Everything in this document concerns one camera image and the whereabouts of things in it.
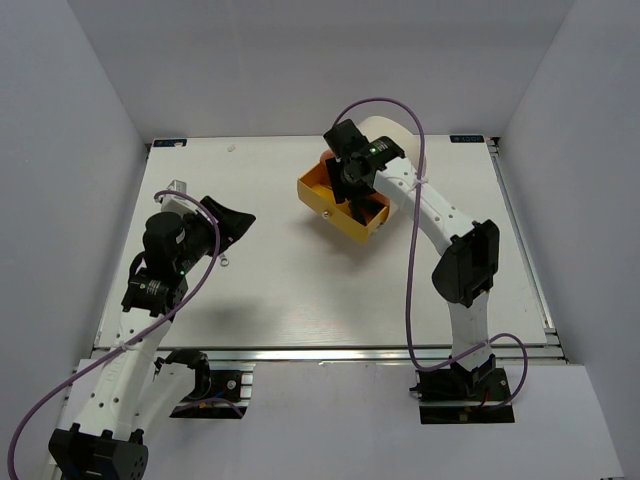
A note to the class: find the blue label sticker right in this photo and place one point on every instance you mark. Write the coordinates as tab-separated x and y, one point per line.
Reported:
463	139

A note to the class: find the blue label sticker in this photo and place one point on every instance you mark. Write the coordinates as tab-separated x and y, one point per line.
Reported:
169	143
463	139

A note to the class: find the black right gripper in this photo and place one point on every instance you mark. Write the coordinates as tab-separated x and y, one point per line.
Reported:
335	168

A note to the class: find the yellow drawer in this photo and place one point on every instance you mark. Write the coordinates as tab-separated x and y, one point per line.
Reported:
314	191

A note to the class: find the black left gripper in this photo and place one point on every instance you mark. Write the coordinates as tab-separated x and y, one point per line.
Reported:
234	224

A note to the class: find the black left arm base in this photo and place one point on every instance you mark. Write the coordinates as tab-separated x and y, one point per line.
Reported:
217	393

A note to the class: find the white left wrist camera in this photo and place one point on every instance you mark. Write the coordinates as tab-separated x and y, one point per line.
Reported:
174	200

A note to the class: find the cream round drawer cabinet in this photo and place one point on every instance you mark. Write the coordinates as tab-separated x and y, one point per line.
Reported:
374	127

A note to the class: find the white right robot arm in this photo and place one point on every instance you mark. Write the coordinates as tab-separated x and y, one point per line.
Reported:
391	162

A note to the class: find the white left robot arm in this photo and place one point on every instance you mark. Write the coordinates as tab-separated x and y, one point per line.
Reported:
136	390

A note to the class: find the blue label sticker left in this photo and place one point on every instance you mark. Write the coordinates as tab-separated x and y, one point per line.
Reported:
169	143

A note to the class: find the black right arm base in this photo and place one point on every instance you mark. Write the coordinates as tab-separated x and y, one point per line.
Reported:
443	399

